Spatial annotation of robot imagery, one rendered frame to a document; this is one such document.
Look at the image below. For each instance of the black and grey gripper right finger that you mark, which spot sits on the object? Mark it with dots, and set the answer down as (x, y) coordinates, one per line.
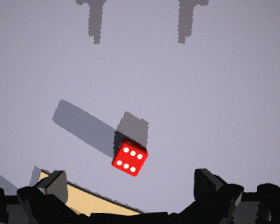
(242, 207)

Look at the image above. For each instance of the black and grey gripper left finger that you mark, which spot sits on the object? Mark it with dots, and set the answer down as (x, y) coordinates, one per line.
(46, 209)

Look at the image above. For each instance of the red die with white pips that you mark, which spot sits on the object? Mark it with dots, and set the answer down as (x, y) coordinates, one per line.
(129, 157)

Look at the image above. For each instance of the tan flat mat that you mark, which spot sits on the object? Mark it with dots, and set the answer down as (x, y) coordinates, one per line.
(81, 201)

